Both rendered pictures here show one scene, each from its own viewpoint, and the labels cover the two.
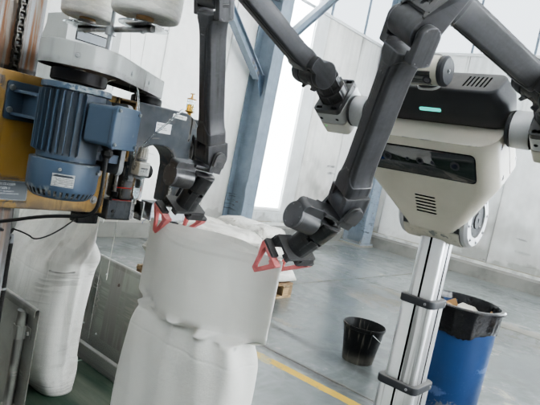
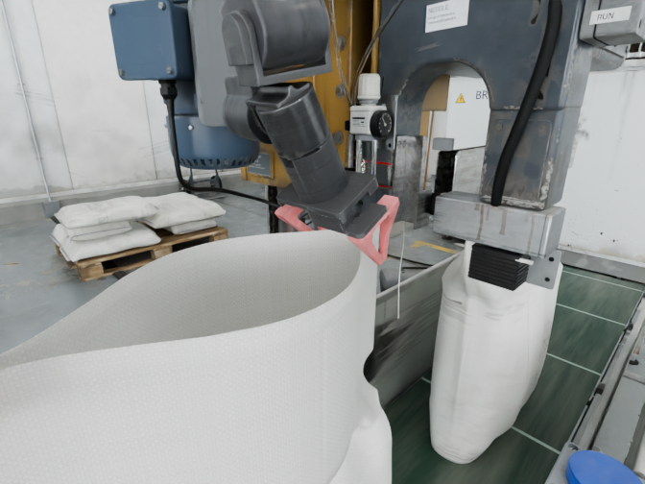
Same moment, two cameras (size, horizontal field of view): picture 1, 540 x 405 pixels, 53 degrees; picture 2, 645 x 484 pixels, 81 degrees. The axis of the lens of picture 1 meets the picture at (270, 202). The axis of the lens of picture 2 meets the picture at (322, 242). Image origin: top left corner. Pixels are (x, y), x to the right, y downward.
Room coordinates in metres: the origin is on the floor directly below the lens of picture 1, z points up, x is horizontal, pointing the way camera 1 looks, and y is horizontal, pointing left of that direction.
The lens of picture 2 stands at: (1.47, -0.19, 1.18)
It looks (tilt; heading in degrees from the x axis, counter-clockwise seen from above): 19 degrees down; 96
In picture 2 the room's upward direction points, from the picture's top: straight up
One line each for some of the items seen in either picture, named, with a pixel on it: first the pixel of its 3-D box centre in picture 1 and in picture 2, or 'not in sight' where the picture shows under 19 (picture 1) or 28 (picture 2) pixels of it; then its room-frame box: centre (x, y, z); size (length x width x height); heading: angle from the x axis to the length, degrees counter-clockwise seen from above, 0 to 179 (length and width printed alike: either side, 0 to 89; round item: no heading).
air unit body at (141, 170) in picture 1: (140, 175); (371, 134); (1.48, 0.36, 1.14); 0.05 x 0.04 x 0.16; 140
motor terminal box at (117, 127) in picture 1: (112, 132); (162, 55); (1.19, 0.37, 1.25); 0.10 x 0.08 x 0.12; 165
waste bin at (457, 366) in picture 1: (452, 353); not in sight; (3.20, -1.25, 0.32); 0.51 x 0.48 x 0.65; 140
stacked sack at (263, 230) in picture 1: (250, 228); not in sight; (5.10, 0.13, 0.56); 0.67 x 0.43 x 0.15; 50
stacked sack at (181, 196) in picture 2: not in sight; (163, 204); (-0.42, 3.18, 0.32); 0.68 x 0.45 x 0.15; 50
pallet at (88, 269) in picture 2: not in sight; (144, 240); (-0.45, 2.82, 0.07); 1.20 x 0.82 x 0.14; 50
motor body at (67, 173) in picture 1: (68, 141); (210, 89); (1.21, 0.47, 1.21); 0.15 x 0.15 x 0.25
